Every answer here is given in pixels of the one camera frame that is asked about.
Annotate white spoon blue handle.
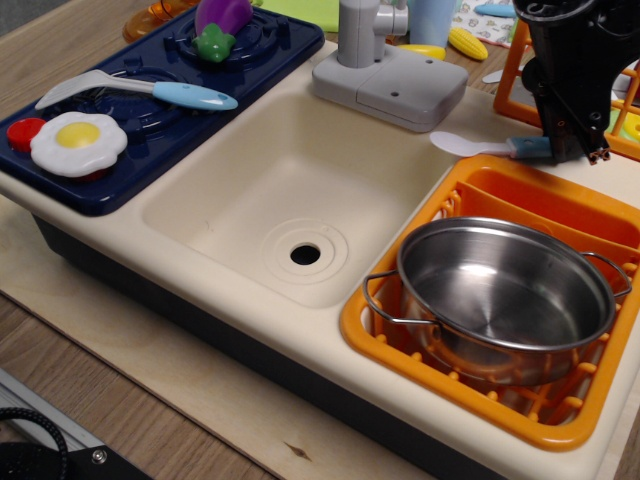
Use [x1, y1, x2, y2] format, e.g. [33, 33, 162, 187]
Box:
[429, 131, 552, 159]

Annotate black metal bracket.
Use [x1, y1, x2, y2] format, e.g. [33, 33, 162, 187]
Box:
[67, 445, 151, 480]

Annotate grey toy faucet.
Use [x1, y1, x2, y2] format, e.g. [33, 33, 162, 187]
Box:
[312, 0, 468, 133]

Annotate patterned white cloth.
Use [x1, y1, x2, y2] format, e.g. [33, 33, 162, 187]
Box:
[452, 0, 517, 47]

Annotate purple toy eggplant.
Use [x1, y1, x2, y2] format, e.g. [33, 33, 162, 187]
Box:
[192, 0, 253, 63]

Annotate cream toy sink unit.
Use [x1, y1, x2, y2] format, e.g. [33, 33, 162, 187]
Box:
[1, 62, 639, 479]

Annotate toy fried egg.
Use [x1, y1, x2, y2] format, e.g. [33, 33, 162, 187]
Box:
[30, 112, 128, 178]

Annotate stainless steel pan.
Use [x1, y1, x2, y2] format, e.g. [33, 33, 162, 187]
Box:
[362, 216, 632, 386]

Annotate light blue plastic cup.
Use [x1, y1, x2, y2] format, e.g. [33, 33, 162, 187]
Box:
[408, 0, 457, 47]

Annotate blue handled utensil on cloth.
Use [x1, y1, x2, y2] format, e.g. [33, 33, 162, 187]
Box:
[474, 4, 517, 18]

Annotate yellow toy corn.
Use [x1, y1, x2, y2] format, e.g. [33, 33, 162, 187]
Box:
[448, 27, 489, 61]

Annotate orange dish drainer basket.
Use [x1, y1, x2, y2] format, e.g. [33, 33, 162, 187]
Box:
[340, 155, 639, 452]

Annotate orange toy dish rack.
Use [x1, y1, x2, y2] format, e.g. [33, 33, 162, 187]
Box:
[493, 21, 639, 161]

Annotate orange plastic toy lid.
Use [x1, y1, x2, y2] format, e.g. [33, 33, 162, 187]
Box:
[122, 0, 200, 43]

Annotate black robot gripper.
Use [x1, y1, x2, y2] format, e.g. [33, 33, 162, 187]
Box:
[514, 1, 639, 165]

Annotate yellow toy banana piece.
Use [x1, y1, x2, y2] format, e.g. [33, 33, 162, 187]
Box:
[398, 44, 446, 61]

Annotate green cloth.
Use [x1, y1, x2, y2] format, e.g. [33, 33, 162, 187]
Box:
[257, 0, 339, 33]

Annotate grey spatula blue handle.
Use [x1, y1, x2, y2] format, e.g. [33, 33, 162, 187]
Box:
[35, 70, 238, 111]

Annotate black braided cable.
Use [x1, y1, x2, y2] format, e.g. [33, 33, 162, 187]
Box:
[0, 406, 70, 480]

